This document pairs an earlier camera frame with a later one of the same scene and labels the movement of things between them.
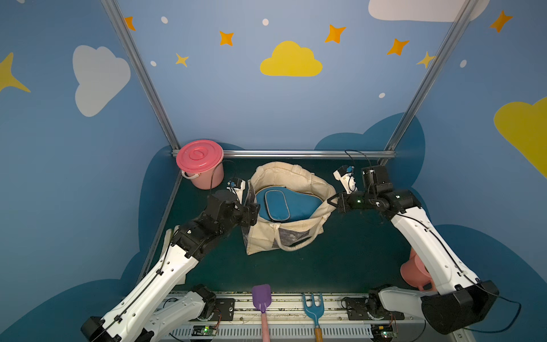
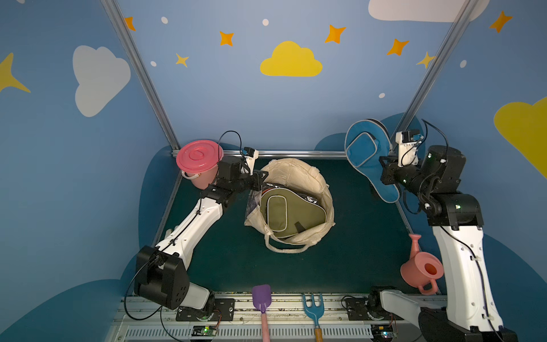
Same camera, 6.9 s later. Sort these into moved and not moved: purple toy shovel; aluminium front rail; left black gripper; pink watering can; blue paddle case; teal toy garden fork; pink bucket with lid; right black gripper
Moved: right black gripper; left black gripper; blue paddle case
Not moved: pink bucket with lid; pink watering can; teal toy garden fork; purple toy shovel; aluminium front rail
